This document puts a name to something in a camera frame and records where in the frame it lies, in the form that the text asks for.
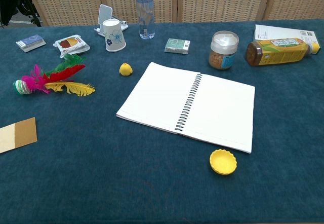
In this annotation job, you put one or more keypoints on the colourful feather shuttlecock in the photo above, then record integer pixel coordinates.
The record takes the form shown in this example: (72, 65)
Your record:
(63, 74)

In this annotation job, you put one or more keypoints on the white phone stand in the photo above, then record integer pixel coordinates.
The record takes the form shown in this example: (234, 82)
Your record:
(105, 12)

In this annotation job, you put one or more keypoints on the open spiral notebook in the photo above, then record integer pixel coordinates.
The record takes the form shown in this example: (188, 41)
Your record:
(157, 99)

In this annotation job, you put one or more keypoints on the small yellow chick toy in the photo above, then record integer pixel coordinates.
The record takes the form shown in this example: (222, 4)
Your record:
(125, 70)

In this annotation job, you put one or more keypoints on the green tissue pack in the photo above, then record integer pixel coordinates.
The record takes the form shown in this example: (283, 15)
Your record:
(177, 46)

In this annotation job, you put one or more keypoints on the clear jar with nuts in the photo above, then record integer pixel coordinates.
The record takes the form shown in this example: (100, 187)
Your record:
(222, 54)

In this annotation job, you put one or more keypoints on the paper cup with blue flowers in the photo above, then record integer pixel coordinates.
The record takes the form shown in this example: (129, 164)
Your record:
(114, 37)

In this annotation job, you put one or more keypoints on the yellow plastic bottle cap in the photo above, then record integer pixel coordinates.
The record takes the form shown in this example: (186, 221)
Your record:
(222, 162)

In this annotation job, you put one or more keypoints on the clear plastic water bottle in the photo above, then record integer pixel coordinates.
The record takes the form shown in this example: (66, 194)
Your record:
(145, 13)

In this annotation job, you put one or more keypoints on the white snack packet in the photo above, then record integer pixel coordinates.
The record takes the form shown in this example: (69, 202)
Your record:
(71, 46)

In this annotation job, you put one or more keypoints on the wooden rattan folding screen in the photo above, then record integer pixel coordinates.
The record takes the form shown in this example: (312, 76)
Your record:
(215, 1)

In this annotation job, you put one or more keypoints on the blue table cloth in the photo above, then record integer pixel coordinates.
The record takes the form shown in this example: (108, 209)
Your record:
(76, 183)

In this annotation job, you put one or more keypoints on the yellow label tea bottle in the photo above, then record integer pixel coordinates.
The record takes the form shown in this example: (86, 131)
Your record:
(278, 52)

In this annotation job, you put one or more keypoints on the white flat box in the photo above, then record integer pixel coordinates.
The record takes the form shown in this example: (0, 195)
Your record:
(273, 32)

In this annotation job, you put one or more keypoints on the brown paper bookmark tag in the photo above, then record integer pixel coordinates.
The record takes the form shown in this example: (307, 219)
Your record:
(24, 134)

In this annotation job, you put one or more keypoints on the blue tissue pack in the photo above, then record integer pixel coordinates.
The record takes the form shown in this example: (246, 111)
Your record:
(31, 42)

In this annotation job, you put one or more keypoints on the black tripod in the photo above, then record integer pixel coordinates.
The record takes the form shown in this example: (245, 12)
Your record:
(34, 16)

